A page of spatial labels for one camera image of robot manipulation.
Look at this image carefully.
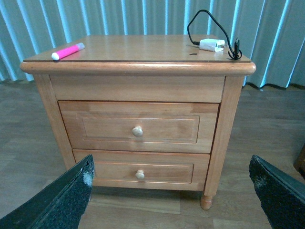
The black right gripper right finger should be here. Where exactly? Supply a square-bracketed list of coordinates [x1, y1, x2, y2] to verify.
[249, 155, 305, 229]

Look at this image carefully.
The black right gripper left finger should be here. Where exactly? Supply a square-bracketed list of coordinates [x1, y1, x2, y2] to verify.
[0, 155, 94, 229]

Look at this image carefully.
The drawer round knob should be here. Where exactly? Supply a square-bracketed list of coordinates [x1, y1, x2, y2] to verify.
[132, 126, 143, 137]
[135, 170, 145, 180]

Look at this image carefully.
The wooden drawer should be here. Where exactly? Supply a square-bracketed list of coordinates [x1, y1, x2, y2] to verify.
[73, 149, 210, 191]
[59, 101, 218, 154]

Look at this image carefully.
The pink marker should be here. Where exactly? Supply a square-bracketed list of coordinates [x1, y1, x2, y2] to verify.
[51, 42, 85, 61]

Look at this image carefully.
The wooden nightstand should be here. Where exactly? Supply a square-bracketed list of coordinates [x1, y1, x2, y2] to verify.
[20, 35, 256, 210]

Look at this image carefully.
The grey pleated curtain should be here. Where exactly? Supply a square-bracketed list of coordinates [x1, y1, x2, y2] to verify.
[0, 0, 305, 88]

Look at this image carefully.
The white charger adapter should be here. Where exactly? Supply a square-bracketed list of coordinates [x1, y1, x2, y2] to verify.
[199, 38, 225, 52]

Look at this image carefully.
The black charger cable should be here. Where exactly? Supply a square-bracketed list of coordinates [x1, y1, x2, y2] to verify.
[187, 9, 243, 60]

